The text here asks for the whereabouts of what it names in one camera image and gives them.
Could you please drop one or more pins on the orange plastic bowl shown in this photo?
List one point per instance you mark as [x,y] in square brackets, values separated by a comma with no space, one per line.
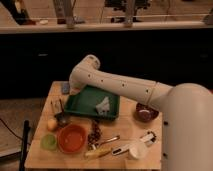
[71,138]

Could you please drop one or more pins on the green plastic tray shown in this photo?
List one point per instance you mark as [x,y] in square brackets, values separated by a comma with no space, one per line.
[83,104]

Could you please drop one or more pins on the white handled utensil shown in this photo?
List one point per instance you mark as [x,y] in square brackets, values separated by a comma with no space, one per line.
[121,149]

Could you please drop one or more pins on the yellow round fruit toy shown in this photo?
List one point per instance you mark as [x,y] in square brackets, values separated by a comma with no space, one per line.
[52,124]

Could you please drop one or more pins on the purple grapes toy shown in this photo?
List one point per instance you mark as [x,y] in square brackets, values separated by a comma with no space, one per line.
[95,134]

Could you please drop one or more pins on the white black tool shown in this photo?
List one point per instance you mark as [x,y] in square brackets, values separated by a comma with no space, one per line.
[149,138]

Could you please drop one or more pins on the small green plastic cup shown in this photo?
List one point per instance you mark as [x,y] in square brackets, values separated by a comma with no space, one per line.
[48,142]

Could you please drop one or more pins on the black pole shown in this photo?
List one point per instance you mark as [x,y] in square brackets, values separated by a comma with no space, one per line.
[24,144]

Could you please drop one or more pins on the crumpled grey cloth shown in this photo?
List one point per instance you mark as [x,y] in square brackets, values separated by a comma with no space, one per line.
[104,107]

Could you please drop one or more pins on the blue sponge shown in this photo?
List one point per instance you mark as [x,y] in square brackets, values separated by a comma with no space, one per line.
[65,87]

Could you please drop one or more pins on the dark metal cup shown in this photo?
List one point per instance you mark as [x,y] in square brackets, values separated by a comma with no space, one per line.
[62,119]

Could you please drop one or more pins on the metal spoon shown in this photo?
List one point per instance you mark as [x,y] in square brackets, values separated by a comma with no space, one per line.
[96,145]

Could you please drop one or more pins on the white plastic cup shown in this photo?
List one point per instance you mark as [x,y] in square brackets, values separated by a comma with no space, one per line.
[137,150]

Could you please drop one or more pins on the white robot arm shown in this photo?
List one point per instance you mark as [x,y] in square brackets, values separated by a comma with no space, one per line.
[187,108]

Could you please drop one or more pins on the yellow banana toy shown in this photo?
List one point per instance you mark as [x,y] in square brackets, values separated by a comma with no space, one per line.
[97,153]

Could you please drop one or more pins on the dark red bowl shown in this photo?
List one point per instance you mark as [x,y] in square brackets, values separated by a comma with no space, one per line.
[145,113]

